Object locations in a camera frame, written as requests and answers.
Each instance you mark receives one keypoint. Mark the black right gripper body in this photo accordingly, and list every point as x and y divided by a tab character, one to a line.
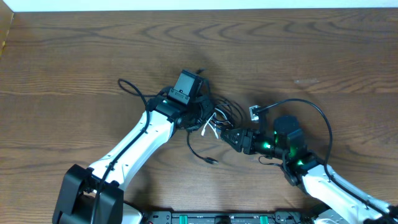
247	142

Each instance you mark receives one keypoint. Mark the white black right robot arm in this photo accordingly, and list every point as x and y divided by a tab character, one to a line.
304	169

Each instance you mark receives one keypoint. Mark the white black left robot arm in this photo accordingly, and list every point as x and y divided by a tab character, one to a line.
96	194

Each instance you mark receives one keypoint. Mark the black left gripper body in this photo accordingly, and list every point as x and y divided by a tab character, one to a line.
199	113

